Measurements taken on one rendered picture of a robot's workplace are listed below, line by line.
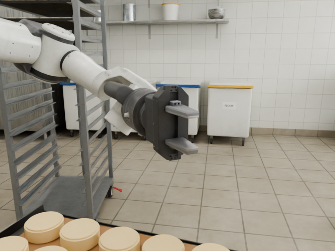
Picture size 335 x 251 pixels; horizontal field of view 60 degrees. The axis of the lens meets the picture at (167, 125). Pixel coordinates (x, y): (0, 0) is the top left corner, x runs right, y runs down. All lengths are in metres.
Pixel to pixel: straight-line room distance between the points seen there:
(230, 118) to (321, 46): 1.59
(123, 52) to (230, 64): 1.56
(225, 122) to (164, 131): 3.22
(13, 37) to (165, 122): 0.39
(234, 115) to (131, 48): 1.81
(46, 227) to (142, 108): 0.24
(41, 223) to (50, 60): 0.43
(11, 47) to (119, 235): 0.48
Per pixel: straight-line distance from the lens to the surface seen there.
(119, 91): 0.57
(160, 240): 0.38
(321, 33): 4.43
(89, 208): 1.92
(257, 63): 4.27
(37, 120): 2.21
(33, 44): 0.74
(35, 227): 0.43
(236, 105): 3.63
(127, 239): 0.38
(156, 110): 0.46
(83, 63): 0.72
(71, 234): 0.40
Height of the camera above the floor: 1.14
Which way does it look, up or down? 14 degrees down
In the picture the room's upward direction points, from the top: straight up
